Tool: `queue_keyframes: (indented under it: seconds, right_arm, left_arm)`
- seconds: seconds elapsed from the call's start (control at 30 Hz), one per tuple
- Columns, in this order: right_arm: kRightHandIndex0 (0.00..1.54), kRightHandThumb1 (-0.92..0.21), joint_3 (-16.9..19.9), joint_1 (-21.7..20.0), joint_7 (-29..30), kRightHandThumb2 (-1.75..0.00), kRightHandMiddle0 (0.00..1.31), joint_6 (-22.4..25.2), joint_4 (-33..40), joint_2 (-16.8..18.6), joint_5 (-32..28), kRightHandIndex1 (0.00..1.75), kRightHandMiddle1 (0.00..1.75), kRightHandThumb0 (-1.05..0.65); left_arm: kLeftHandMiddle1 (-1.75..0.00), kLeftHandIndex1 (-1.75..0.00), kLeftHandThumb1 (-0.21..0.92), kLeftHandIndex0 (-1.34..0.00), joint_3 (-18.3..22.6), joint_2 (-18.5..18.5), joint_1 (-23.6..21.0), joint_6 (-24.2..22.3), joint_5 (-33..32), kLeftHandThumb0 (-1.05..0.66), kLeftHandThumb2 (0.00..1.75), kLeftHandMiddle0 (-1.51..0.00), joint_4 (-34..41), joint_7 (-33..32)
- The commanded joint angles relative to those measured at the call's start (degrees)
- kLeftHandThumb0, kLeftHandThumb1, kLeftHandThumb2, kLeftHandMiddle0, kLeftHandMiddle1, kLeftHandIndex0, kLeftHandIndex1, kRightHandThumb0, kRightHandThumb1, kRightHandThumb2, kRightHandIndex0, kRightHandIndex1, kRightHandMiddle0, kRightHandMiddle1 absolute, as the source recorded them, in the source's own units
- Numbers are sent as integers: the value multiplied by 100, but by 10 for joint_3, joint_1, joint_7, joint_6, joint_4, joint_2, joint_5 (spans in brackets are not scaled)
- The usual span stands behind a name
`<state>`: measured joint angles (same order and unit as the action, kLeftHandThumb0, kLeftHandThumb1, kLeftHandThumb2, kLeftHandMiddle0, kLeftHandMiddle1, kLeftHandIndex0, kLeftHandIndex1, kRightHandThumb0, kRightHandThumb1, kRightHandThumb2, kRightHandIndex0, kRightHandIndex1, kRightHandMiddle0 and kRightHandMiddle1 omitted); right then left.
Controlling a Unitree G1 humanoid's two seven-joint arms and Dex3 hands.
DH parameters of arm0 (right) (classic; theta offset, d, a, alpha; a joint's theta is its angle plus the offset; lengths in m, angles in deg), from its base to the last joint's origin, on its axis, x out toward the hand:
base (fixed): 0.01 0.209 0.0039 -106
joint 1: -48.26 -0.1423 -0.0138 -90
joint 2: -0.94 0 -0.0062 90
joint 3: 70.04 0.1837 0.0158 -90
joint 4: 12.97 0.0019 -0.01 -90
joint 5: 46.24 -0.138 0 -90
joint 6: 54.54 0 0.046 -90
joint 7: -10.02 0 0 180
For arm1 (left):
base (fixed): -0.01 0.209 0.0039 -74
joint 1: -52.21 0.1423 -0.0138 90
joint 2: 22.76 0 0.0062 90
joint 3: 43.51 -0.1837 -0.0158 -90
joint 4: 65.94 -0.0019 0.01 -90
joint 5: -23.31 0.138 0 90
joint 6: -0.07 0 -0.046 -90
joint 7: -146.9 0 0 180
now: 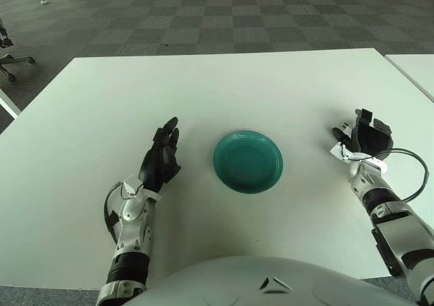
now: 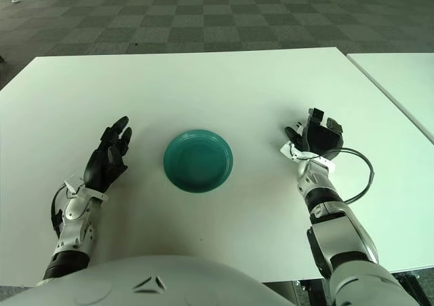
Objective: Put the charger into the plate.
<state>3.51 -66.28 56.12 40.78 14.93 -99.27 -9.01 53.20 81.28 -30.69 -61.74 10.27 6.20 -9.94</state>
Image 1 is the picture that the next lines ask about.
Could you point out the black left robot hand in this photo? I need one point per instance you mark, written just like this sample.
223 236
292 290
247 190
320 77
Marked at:
159 165

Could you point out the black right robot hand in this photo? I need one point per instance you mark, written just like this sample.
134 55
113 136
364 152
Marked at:
371 139

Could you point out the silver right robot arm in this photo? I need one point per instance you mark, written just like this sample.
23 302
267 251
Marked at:
396 228

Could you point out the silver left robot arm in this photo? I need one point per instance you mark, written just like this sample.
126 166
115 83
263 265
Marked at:
132 224

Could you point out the green round plate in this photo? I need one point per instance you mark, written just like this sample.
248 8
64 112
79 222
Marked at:
247 161

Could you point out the wide white neighbouring table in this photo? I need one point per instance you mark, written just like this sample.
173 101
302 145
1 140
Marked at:
417 70

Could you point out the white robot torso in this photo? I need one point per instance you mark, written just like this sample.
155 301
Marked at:
217 282

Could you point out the narrow white table corner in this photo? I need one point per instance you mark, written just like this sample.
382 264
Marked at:
7 104

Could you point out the grey office chair base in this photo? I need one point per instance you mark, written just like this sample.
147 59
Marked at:
13 60

